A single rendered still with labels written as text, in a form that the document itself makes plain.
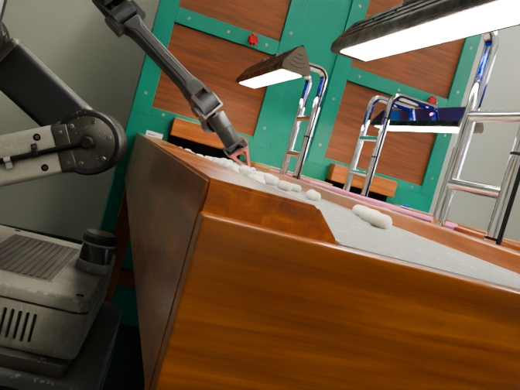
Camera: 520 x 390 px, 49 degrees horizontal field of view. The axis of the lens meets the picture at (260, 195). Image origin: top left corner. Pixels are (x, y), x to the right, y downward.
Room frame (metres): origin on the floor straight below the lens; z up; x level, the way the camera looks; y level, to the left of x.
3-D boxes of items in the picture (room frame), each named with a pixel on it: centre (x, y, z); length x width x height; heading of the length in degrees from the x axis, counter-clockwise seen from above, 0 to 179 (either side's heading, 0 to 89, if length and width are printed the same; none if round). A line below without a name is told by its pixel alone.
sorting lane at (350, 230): (1.38, 0.02, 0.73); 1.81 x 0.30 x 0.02; 15
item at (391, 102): (1.93, -0.38, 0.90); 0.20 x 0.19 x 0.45; 15
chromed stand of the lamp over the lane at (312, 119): (1.83, 0.00, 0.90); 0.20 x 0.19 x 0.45; 15
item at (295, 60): (1.81, 0.08, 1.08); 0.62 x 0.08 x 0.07; 15
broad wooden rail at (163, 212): (1.32, 0.22, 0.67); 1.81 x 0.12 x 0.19; 15
